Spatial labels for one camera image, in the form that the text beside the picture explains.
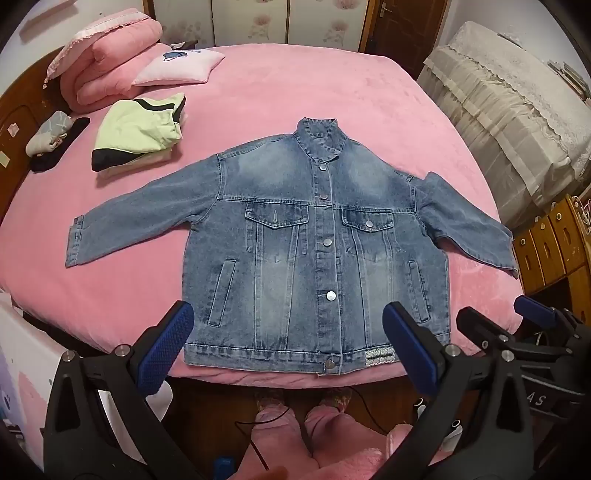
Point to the black crumpled cloth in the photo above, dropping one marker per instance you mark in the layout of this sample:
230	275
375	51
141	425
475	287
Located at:
51	159

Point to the light green folded garment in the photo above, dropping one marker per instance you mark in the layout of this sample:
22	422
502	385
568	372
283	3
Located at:
134	129

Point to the floral sliding wardrobe doors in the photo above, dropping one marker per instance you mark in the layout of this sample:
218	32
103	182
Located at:
277	23

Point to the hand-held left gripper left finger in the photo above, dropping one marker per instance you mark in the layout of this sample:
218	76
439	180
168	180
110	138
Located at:
171	350

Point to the pale pink printed pillow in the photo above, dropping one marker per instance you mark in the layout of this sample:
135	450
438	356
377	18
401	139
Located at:
184	69

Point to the white lace-covered furniture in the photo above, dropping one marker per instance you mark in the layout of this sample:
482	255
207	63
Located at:
498	101

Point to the pink bed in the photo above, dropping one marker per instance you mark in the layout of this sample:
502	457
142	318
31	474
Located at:
323	83

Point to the floral slipper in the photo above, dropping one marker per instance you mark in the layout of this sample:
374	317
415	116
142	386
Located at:
337	399
272	399

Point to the dark wooden door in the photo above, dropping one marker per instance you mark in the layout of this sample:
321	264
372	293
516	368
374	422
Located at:
406	32

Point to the grey crumpled cloth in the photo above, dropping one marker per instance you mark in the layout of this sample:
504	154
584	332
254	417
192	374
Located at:
48	134

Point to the pink folded quilt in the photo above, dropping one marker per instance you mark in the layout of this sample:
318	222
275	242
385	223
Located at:
115	50

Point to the black folded garment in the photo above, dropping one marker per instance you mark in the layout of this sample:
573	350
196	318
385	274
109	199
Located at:
104	160

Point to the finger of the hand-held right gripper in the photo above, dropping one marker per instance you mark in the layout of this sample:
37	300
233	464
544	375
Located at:
535	308
480	330

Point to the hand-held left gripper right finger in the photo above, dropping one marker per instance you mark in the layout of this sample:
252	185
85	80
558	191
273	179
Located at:
411	350

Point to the blue denim jacket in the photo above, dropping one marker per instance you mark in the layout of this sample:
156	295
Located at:
286	258

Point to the wooden headboard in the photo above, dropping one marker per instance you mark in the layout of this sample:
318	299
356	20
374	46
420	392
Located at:
18	120

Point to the yellow wooden drawer cabinet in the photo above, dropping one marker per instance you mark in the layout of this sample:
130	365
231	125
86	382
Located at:
558	249

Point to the person's right leg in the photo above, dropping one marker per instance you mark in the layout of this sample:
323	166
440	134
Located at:
341	438

